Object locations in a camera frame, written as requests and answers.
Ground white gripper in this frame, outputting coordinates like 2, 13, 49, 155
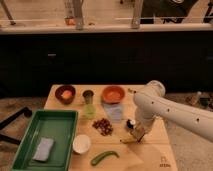
134, 123, 152, 134

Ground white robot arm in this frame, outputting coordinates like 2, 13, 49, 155
133, 80, 213, 142

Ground orange red bowl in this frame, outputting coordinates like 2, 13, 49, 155
101, 85, 125, 104

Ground white small bowl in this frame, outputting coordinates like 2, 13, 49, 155
73, 134, 91, 154

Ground orange object in bowl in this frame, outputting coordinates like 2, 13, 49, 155
61, 90, 72, 99

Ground dark red bowl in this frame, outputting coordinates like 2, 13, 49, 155
55, 85, 76, 104

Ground grey blue cloth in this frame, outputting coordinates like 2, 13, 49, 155
102, 103, 123, 122

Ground pile of brown nuts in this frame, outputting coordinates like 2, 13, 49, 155
93, 118, 113, 136

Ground green translucent cup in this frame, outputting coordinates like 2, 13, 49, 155
83, 104, 95, 119

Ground green cucumber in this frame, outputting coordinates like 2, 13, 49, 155
90, 151, 119, 166

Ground dark metal cup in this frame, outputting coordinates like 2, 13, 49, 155
83, 90, 94, 104

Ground green plastic tray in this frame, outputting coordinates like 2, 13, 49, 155
10, 110, 78, 171

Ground grey sponge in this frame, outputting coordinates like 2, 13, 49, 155
33, 138, 54, 162

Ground black stand legs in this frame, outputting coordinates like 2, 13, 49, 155
0, 107, 32, 145

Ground white handled black brush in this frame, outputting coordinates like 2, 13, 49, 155
126, 119, 136, 129

